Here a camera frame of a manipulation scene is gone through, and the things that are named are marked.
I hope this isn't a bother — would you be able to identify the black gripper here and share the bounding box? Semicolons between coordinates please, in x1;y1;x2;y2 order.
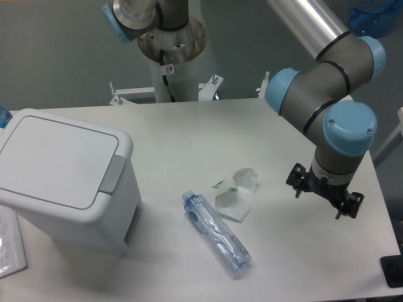
286;163;365;220

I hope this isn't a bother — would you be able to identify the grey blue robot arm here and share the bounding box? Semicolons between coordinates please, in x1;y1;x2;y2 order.
102;1;386;218

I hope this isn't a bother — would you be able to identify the white trash can body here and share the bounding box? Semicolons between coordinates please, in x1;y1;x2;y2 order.
0;108;143;257

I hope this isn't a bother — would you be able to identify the white trash can lid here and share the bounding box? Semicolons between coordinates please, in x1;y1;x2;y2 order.
1;116;119;210

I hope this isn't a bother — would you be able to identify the crumpled white paper wrapper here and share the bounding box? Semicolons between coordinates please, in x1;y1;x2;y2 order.
213;168;258;223

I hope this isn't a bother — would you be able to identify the black table clamp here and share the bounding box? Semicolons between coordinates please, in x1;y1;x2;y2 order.
380;241;402;288

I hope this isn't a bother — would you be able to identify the clear blue plastic bottle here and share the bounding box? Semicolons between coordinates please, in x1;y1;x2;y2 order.
182;190;252;279

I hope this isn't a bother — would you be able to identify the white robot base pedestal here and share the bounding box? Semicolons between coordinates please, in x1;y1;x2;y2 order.
137;16;207;103

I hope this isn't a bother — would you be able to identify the black pedestal cable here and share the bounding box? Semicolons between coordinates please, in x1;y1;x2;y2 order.
159;48;177;103

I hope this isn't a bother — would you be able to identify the white metal table bracket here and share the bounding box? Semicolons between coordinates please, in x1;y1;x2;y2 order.
108;70;271;106

